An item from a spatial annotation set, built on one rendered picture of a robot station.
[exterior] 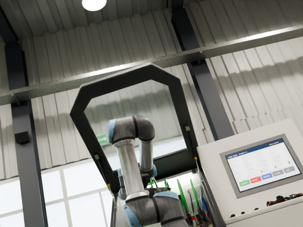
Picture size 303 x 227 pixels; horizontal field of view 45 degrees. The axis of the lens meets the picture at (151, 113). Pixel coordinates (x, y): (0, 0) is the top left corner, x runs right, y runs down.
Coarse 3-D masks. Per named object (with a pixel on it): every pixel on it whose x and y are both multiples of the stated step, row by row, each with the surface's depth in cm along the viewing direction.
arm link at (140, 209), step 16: (112, 128) 178; (128, 128) 179; (112, 144) 180; (128, 144) 178; (128, 160) 175; (128, 176) 173; (128, 192) 171; (144, 192) 172; (128, 208) 166; (144, 208) 166; (144, 224) 166
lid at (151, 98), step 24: (120, 72) 225; (144, 72) 224; (168, 72) 228; (96, 96) 229; (120, 96) 234; (144, 96) 236; (168, 96) 239; (96, 120) 241; (168, 120) 250; (96, 144) 250; (168, 144) 262; (168, 168) 273; (192, 168) 276
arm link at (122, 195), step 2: (122, 188) 208; (124, 188) 207; (120, 190) 212; (122, 190) 208; (124, 190) 207; (120, 192) 211; (122, 192) 209; (124, 192) 207; (120, 194) 210; (122, 194) 209; (124, 194) 207; (126, 194) 206; (120, 196) 211; (122, 196) 209; (124, 196) 207; (126, 196) 206; (120, 198) 212; (122, 198) 210; (124, 198) 208
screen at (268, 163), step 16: (256, 144) 252; (272, 144) 249; (288, 144) 246; (224, 160) 250; (240, 160) 247; (256, 160) 244; (272, 160) 242; (288, 160) 239; (240, 176) 240; (256, 176) 238; (272, 176) 235; (288, 176) 233; (240, 192) 234; (256, 192) 232
